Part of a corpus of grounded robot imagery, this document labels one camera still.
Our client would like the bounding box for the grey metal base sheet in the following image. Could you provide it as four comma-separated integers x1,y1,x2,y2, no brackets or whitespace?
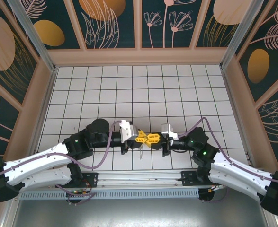
9,198,269,227

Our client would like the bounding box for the aluminium side rail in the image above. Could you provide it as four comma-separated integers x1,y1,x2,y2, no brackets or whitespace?
28,67,59,167
220,67,255,167

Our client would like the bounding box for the orange connector with wires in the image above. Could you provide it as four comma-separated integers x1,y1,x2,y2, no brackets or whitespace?
207,183,225,192

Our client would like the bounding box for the small circuit board with wires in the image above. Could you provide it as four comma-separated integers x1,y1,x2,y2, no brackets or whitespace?
66,182,93,198

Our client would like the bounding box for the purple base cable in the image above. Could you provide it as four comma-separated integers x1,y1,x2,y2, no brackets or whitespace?
55,184,97,206
201,183,229,204

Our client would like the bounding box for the aluminium frame post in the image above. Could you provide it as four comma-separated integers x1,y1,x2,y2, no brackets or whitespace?
220,0,271,70
6,0,58,73

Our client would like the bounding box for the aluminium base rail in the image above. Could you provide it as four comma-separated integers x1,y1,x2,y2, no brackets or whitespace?
81,170,201,189

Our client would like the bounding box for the grey slotted cable duct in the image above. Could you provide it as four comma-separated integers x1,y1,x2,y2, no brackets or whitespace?
19,188,200,200

